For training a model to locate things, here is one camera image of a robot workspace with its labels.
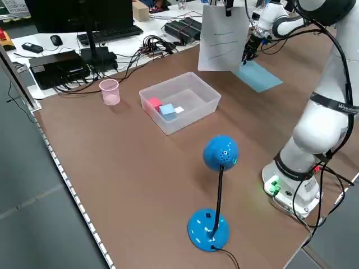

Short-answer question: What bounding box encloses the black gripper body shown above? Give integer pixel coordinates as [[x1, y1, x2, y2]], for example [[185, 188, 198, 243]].
[[244, 33, 265, 57]]

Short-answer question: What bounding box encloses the white A4 paper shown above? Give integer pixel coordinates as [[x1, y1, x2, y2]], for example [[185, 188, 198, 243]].
[[197, 4, 250, 72]]

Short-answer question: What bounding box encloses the black flat computer box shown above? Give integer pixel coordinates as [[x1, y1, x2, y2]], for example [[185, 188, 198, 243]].
[[29, 50, 91, 91]]

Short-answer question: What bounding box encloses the small black flat device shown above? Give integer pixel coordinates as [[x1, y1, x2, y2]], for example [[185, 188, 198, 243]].
[[21, 42, 44, 53]]

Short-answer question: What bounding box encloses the black power brick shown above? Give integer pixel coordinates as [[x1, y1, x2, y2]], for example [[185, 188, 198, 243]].
[[179, 17, 203, 38], [164, 21, 195, 45]]

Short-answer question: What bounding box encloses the clear plastic bin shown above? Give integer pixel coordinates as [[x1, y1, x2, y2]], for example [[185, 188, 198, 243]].
[[139, 72, 222, 136]]

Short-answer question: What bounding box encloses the cardboard box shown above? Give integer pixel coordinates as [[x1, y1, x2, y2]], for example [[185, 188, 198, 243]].
[[132, 1, 150, 22]]

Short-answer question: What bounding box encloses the blue cube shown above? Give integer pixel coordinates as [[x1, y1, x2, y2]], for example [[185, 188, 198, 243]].
[[159, 103, 176, 122]]

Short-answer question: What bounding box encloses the blue desk lamp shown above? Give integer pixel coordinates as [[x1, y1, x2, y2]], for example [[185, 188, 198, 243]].
[[187, 135, 240, 253]]

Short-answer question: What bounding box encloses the red cube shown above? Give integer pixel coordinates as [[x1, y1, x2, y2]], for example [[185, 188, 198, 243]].
[[148, 97, 163, 113]]

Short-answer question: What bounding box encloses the black keyboard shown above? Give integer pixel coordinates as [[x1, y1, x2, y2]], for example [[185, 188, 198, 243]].
[[77, 25, 144, 45]]

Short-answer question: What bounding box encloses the pink mesh cup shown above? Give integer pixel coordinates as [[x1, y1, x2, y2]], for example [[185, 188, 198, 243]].
[[99, 79, 121, 106]]

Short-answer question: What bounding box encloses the black monitor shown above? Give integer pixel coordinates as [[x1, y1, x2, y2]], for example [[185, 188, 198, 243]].
[[27, 0, 134, 65]]

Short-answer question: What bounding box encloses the red button box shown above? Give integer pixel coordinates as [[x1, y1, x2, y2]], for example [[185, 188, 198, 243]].
[[0, 26, 16, 52]]

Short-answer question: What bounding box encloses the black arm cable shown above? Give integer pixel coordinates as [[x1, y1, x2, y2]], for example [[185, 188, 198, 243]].
[[297, 8, 355, 228]]

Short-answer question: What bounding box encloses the black desk cable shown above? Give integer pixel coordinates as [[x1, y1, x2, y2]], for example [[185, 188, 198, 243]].
[[54, 35, 180, 95]]

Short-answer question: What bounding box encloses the black lamp cable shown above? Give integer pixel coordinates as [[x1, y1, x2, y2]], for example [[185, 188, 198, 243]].
[[210, 245, 241, 269]]

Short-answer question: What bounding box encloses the aluminium frame rail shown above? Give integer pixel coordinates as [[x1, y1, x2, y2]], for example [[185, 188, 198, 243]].
[[0, 44, 42, 113]]

